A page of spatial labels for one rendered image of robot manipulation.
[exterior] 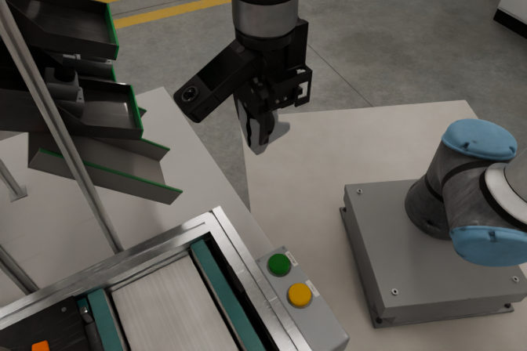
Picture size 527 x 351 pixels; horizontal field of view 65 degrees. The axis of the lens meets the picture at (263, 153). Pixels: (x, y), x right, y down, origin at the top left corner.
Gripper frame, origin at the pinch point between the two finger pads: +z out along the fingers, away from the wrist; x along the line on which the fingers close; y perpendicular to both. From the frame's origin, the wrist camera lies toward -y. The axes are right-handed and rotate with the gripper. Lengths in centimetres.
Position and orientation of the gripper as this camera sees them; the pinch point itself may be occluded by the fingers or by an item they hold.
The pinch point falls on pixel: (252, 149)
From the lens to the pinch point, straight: 62.6
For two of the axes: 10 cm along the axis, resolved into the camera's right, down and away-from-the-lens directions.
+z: 0.0, 6.8, 7.3
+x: -5.1, -6.3, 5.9
